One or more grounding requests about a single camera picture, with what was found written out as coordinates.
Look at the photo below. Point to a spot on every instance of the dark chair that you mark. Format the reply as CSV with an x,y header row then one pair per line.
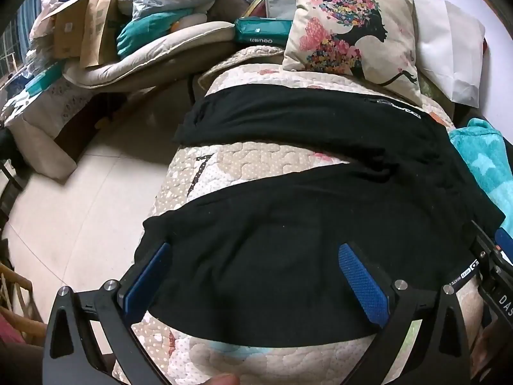
x,y
8,176

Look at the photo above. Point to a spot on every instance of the quilted heart-print blanket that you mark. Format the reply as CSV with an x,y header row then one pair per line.
x,y
260,160

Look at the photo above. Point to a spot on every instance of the person's left hand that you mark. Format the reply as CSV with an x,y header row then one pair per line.
x,y
222,379

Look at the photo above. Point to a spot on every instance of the small teal packet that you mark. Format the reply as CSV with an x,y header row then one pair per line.
x,y
44,78

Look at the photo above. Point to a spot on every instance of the white patterned bag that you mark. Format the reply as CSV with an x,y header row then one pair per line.
x,y
44,128

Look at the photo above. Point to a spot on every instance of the white pillow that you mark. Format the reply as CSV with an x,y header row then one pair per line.
x,y
449,40

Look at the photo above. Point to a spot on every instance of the floral printed pillow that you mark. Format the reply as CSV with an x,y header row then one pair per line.
x,y
308,20

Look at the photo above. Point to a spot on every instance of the teal cloth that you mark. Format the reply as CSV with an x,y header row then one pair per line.
x,y
140,32

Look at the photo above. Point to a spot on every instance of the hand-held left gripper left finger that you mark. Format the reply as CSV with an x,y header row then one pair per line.
x,y
147,282

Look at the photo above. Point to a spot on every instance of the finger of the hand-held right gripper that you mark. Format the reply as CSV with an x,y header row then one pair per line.
x,y
483,248
505,240

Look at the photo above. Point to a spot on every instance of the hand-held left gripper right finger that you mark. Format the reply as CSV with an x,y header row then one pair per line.
x,y
362,286

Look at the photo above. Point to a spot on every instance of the cardboard boxes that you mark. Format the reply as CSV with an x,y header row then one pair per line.
x,y
98,24

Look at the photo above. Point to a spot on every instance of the beige padded cushion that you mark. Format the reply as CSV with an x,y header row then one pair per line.
x,y
160,52

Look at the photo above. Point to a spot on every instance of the green cloth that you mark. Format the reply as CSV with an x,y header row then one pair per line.
x,y
435,92

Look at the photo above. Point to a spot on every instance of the black pants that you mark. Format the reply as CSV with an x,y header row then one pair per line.
x,y
280,248

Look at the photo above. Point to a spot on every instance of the teal fleece blanket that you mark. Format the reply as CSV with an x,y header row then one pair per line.
x,y
489,168

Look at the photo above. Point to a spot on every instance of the wooden chair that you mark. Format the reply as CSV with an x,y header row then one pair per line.
x,y
16,304

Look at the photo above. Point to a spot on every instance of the green tissue packet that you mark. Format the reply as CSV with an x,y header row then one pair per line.
x,y
260,30

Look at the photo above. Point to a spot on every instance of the window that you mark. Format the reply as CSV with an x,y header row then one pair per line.
x,y
8,48

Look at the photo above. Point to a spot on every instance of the cardboard box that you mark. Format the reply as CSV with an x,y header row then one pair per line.
x,y
68,28

